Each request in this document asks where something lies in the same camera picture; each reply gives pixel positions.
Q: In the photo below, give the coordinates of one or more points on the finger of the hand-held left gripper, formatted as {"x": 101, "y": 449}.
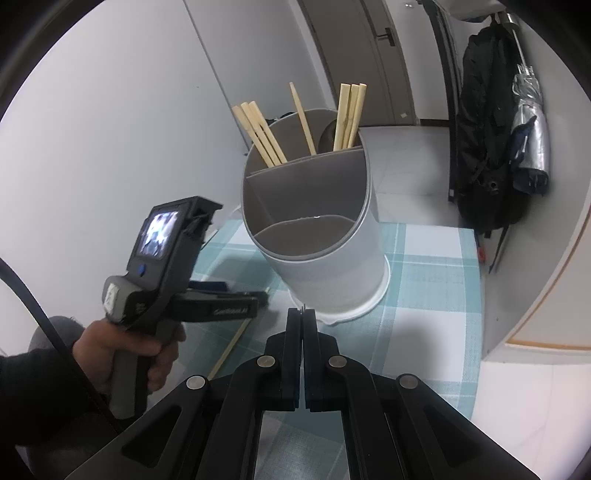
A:
{"x": 262, "y": 298}
{"x": 207, "y": 287}

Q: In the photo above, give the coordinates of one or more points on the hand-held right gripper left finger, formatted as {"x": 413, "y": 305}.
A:
{"x": 295, "y": 341}

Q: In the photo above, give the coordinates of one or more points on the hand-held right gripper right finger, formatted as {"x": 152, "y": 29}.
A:
{"x": 310, "y": 341}

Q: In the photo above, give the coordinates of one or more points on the single wooden chopstick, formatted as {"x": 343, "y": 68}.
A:
{"x": 229, "y": 347}

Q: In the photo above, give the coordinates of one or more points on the white utensil holder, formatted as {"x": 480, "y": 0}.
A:
{"x": 323, "y": 258}

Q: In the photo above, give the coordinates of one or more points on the group of wooden chopsticks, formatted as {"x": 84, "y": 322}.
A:
{"x": 261, "y": 134}

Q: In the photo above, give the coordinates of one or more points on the person's left forearm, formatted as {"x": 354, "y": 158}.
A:
{"x": 41, "y": 392}

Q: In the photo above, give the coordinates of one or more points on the person's left hand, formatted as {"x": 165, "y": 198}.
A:
{"x": 129, "y": 344}

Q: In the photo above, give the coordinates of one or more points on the teal checked tablecloth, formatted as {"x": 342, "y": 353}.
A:
{"x": 415, "y": 300}

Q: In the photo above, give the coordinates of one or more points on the person's left leg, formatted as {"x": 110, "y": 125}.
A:
{"x": 51, "y": 330}

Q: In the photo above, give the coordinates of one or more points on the grey-brown door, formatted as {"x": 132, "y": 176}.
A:
{"x": 360, "y": 60}

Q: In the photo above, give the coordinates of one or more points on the white curved panel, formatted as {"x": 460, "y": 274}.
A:
{"x": 554, "y": 230}

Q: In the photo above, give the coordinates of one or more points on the black backpack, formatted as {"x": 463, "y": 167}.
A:
{"x": 485, "y": 138}

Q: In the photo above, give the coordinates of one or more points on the black framed glass door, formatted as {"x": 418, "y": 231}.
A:
{"x": 443, "y": 69}

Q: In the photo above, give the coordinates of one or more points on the silver folded umbrella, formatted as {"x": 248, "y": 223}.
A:
{"x": 531, "y": 134}

